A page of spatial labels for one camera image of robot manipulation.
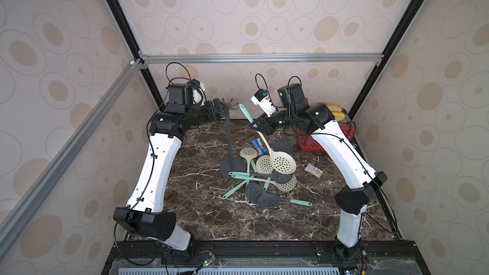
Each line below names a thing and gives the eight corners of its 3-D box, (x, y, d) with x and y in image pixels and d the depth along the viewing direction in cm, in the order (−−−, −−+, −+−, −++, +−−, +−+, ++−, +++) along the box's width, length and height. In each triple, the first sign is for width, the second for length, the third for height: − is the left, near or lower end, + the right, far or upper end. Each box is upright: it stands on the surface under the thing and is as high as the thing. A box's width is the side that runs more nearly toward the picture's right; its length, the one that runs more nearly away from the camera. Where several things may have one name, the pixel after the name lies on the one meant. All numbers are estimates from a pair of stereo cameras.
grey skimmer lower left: (246, 202, 88) (245, 201, 86) (246, 184, 94) (246, 182, 92) (261, 202, 88) (261, 200, 86) (260, 184, 94) (261, 182, 92)
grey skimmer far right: (274, 153, 106) (275, 150, 103) (273, 142, 111) (273, 139, 108) (291, 153, 106) (292, 150, 103) (289, 142, 111) (290, 139, 108)
